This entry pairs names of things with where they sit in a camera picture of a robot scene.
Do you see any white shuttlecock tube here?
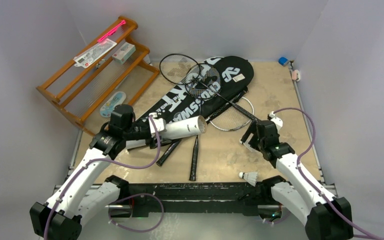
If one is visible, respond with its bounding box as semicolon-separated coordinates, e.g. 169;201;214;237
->
126;115;202;150

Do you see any white shuttlecock front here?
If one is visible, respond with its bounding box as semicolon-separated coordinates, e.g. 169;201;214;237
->
238;171;258;187

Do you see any white shuttlecock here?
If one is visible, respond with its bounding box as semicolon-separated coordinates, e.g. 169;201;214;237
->
238;171;258;187
197;116;208;134
239;140;255;153

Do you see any black racket bag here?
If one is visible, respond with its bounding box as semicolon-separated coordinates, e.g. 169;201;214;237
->
135;55;255;133

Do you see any black badminton racket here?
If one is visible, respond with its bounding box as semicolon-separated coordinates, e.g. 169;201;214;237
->
159;53;262;123

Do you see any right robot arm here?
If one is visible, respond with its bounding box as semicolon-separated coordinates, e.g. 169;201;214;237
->
241;117;354;240

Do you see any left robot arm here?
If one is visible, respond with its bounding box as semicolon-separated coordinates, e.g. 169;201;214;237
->
29;104;167;240

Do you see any blue toothbrush blister pack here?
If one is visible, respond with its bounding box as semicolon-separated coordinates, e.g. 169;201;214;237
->
99;91;127;118

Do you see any black racket under bag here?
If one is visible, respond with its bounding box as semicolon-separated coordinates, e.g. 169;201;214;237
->
127;86;249;152

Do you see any pink white small object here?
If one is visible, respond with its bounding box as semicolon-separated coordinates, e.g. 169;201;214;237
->
291;69;301;82

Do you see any blue small object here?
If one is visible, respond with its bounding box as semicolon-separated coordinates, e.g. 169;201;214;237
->
278;57;290;67

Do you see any black racket on bag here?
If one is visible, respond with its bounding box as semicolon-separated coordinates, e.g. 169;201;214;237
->
185;63;222;182

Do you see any wooden tiered shelf rack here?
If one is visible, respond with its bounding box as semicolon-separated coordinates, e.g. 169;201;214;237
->
36;16;160;136

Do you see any small teal white box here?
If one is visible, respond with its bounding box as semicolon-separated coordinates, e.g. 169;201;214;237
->
112;42;136;64

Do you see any white packaged card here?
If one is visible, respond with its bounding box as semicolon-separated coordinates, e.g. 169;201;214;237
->
73;38;117;69

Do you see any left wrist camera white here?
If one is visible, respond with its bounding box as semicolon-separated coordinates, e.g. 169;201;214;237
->
148;112;167;136

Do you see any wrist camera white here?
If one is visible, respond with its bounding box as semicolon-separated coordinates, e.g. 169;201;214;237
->
148;112;167;136
267;111;284;131

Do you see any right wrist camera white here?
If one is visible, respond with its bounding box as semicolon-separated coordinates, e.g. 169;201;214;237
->
267;111;284;131

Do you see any white frame badminton racket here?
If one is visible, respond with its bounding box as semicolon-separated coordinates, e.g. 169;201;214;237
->
155;96;255;168

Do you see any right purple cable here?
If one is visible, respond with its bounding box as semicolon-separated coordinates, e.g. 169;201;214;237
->
271;107;384;240

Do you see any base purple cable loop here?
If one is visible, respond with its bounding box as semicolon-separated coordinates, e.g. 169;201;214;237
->
108;192;165;233

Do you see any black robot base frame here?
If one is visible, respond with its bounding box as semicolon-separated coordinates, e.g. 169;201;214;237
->
115;176;286;218

